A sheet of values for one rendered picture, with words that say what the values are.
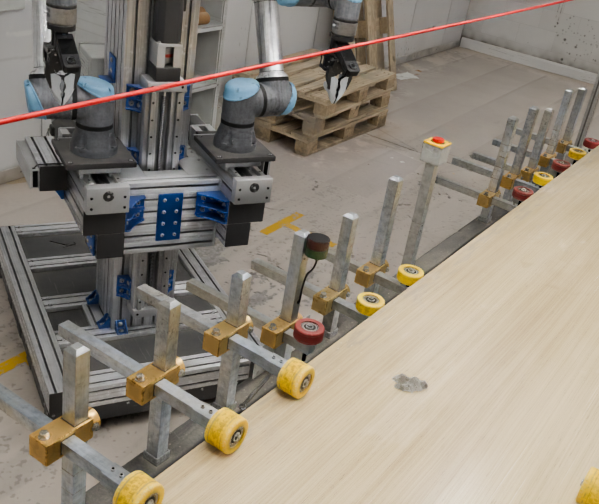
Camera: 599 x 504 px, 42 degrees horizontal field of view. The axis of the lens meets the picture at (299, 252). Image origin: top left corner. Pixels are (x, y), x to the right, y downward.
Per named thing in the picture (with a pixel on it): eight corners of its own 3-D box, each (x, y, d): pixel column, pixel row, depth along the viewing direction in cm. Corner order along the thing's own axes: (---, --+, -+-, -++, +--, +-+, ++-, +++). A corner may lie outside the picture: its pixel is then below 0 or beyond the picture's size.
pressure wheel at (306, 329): (282, 359, 211) (289, 324, 206) (299, 347, 217) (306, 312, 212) (307, 373, 207) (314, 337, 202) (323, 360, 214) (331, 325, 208)
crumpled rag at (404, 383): (391, 389, 189) (393, 382, 188) (391, 373, 195) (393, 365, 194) (427, 397, 189) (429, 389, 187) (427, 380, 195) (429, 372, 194)
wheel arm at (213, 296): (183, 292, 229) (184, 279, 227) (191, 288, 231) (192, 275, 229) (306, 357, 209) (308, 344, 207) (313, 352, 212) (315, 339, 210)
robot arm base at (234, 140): (206, 137, 280) (209, 111, 276) (245, 136, 287) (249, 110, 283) (222, 154, 269) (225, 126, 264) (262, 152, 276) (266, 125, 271)
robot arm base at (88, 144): (64, 141, 257) (65, 112, 253) (110, 140, 264) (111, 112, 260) (75, 159, 246) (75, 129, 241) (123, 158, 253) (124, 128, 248)
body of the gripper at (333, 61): (338, 68, 252) (345, 31, 246) (352, 77, 245) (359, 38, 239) (317, 68, 248) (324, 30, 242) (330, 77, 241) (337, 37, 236)
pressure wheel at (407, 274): (396, 307, 244) (404, 275, 239) (387, 293, 251) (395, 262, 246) (420, 307, 246) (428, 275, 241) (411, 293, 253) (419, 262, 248)
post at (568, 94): (536, 181, 396) (565, 88, 374) (538, 179, 399) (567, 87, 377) (543, 183, 395) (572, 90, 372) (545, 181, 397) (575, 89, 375)
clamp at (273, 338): (259, 341, 213) (261, 326, 210) (288, 322, 223) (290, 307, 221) (276, 350, 210) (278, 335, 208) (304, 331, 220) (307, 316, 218)
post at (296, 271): (269, 379, 225) (294, 230, 203) (276, 374, 228) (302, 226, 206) (279, 384, 224) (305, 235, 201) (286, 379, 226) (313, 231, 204)
